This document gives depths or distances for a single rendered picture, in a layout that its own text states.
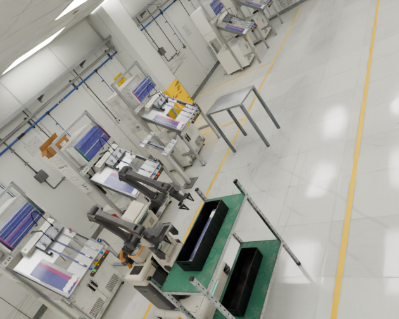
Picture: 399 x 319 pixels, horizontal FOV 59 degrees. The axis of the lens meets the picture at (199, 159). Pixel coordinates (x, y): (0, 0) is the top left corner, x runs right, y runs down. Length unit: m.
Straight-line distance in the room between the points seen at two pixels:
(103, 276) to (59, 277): 0.68
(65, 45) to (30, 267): 4.41
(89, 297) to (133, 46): 5.00
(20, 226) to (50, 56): 3.65
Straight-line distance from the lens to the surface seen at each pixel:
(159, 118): 5.83
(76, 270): 4.38
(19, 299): 6.17
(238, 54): 8.72
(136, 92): 5.90
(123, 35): 7.74
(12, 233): 4.50
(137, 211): 2.90
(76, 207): 6.56
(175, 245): 3.20
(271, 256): 3.15
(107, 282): 4.87
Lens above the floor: 2.48
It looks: 24 degrees down
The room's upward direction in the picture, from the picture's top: 39 degrees counter-clockwise
